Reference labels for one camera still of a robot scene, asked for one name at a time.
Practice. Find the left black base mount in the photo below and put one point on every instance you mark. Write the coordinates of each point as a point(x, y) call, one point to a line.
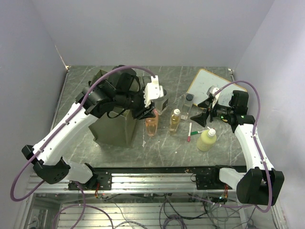
point(101, 180)

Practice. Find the olive canvas bag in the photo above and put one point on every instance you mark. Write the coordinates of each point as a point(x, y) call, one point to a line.
point(119, 127)

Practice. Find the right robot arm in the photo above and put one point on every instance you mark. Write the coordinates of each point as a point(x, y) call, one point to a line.
point(261, 183)

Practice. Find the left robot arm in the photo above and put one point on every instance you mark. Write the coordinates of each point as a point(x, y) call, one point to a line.
point(91, 104)

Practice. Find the green marker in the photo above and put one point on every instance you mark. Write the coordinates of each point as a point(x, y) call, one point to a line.
point(196, 132)

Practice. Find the small whiteboard yellow frame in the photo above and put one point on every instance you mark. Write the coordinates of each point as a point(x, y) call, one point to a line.
point(204, 80)

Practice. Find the orange bottle pink cap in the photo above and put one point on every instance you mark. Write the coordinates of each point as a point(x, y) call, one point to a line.
point(152, 124)

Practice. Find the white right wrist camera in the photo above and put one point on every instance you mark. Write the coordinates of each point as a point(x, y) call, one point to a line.
point(213, 95)

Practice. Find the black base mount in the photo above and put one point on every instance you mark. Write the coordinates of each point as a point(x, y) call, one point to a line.
point(101, 180)
point(207, 178)

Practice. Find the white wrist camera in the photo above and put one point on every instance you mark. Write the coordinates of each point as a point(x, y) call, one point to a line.
point(153, 91)
point(213, 95)

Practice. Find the clear bottle with black label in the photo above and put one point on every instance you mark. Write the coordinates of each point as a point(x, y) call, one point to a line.
point(162, 103)

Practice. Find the aluminium rail frame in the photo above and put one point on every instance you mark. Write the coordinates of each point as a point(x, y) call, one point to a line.
point(132, 183)

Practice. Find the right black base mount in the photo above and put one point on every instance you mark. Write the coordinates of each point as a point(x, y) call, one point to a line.
point(207, 178)

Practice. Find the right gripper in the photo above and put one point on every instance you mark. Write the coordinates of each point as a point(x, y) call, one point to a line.
point(205, 104)

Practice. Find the yellow pump bottle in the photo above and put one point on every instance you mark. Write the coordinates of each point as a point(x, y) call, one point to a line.
point(206, 140)

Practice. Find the small clear bottle grey cap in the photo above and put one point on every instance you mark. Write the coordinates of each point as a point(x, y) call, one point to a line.
point(187, 105)

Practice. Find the pink marker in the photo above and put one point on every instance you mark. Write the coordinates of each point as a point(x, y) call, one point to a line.
point(189, 132)

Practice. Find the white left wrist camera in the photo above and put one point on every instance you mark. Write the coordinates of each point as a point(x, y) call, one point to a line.
point(153, 91)

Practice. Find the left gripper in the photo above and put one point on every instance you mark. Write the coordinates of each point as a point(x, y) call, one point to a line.
point(142, 111)

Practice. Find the amber bottle white cap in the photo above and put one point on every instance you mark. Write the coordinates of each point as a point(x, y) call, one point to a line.
point(174, 121)

